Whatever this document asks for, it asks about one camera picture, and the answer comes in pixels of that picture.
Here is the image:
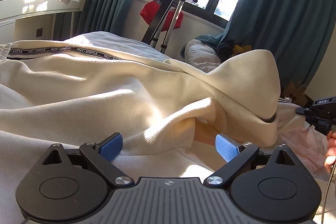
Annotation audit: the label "blue cloth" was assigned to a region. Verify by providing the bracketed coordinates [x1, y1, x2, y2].
[194, 34, 224, 49]

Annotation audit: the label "folded metal stand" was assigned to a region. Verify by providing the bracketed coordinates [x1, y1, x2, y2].
[141, 0, 198, 56]

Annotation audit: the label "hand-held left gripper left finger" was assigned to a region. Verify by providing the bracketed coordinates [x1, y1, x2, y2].
[42, 133, 135, 188]

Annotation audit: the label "person's right hand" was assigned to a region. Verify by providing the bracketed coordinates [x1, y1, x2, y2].
[325, 131, 336, 172]

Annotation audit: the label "red cloth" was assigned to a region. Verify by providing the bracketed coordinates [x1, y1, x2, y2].
[139, 0, 184, 31]

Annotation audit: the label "cream sweatpants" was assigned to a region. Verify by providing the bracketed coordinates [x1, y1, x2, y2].
[0, 40, 314, 214]

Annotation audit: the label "pastel tie-dye duvet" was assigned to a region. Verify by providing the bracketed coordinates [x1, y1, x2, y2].
[71, 31, 336, 180]

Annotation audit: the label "yellow cloth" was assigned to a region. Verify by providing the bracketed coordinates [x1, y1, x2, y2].
[230, 44, 253, 57]

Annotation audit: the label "grey cable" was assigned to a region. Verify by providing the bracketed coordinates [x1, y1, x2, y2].
[321, 157, 336, 224]

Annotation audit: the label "brown paper bag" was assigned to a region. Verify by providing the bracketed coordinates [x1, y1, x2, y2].
[282, 82, 309, 107]

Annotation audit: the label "white dressing table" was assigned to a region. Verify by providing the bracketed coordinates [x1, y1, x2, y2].
[0, 0, 87, 42]

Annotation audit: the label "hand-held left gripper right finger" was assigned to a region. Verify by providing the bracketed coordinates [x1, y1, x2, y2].
[205, 134, 298, 187]

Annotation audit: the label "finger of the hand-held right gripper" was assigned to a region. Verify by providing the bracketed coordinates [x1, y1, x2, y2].
[296, 107, 313, 116]

